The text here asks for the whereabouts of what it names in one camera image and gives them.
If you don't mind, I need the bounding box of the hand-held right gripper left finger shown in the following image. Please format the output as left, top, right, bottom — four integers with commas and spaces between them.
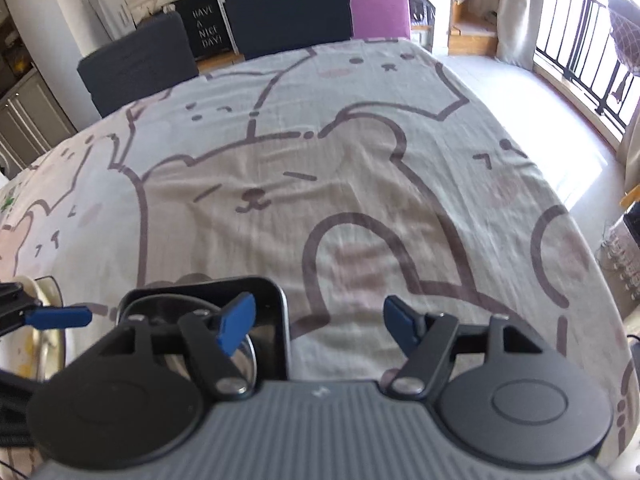
97, 291, 257, 401

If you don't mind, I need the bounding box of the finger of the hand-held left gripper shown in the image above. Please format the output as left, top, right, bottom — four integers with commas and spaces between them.
0, 305, 94, 337

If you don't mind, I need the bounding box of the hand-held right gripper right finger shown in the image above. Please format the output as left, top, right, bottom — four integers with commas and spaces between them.
382, 295, 546, 401

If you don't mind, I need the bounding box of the cream bowl with handles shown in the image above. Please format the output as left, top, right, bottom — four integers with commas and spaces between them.
15, 280, 63, 376

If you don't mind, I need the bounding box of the oval stainless steel bowl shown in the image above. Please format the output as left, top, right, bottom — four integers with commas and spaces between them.
125, 295, 260, 391

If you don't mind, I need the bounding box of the square stainless steel tray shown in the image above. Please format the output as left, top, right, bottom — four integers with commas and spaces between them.
117, 275, 290, 393

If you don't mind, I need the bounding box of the floral yellow-rimmed bowl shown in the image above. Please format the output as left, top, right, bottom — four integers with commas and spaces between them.
10, 330, 51, 376

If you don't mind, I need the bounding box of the cartoon-print tablecloth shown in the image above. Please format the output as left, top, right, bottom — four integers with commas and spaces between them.
0, 37, 631, 480

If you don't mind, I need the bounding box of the grey kitchen cabinet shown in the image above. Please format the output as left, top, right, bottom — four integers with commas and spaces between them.
0, 67, 78, 176

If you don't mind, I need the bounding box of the grey woven basket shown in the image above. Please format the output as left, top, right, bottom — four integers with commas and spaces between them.
597, 210, 640, 306

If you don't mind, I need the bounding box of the dark fabric chair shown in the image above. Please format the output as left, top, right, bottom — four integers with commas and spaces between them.
223, 0, 355, 61
76, 11, 201, 120

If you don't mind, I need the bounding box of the wooden step shelf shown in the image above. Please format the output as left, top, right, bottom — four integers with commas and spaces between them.
447, 0, 501, 56

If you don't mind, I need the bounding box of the black lettered sign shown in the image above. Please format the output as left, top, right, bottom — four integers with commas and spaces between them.
175, 0, 233, 61

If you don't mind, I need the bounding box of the purple fabric chair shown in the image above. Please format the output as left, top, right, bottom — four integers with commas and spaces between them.
346, 0, 412, 42

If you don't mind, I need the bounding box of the beige curtain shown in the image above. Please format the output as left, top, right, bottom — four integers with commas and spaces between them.
497, 0, 548, 73

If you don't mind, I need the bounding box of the black balcony railing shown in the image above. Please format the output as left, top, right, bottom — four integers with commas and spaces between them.
535, 0, 640, 136

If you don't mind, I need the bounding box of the hanging net bag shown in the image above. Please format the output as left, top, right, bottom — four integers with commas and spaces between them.
607, 2, 640, 73

